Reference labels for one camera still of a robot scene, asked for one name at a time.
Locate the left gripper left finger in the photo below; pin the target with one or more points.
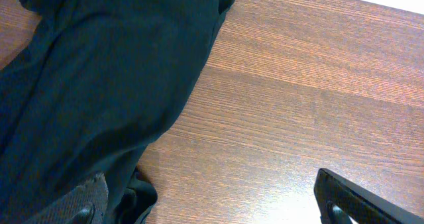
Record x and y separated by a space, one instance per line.
85 204

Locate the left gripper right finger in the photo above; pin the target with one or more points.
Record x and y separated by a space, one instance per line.
342 201

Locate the black garment on left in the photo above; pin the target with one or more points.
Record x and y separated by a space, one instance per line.
99 81

